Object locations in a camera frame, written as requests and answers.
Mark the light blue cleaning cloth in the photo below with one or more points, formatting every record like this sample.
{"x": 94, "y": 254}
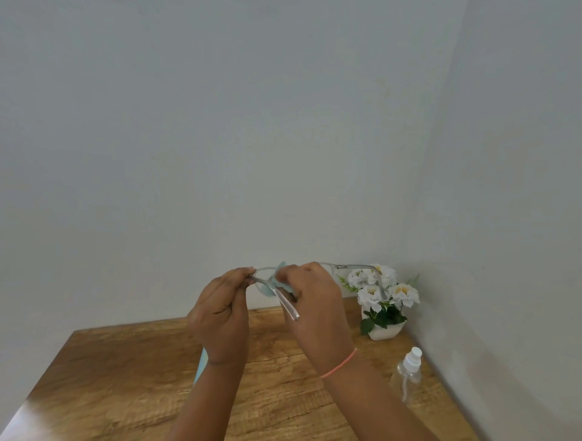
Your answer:
{"x": 273, "y": 286}

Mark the person's left hand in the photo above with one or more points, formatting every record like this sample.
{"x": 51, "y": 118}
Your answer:
{"x": 220, "y": 318}

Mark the person's left fingers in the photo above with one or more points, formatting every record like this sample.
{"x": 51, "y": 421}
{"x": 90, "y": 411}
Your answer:
{"x": 236, "y": 276}

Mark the white artificial flowers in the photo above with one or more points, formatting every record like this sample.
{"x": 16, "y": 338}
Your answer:
{"x": 382, "y": 293}

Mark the pink wrist band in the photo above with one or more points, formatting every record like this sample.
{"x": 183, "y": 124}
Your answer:
{"x": 340, "y": 365}

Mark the clear spray bottle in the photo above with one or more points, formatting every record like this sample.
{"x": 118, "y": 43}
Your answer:
{"x": 409, "y": 375}

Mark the person's left forearm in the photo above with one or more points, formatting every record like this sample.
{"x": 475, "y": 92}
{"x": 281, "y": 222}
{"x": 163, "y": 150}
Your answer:
{"x": 204, "y": 404}

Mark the white flower pot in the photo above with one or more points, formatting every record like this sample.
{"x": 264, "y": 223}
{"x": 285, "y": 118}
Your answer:
{"x": 384, "y": 330}

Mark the clear-framed eyeglasses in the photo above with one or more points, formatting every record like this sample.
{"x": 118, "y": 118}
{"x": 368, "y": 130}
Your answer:
{"x": 291, "y": 305}

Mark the person's right fingers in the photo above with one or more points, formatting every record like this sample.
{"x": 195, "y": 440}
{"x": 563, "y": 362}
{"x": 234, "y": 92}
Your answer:
{"x": 295, "y": 275}

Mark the light blue case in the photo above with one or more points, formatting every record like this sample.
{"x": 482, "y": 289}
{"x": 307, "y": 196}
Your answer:
{"x": 200, "y": 363}

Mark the person's right hand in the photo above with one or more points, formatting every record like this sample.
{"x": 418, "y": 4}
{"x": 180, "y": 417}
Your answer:
{"x": 318, "y": 313}

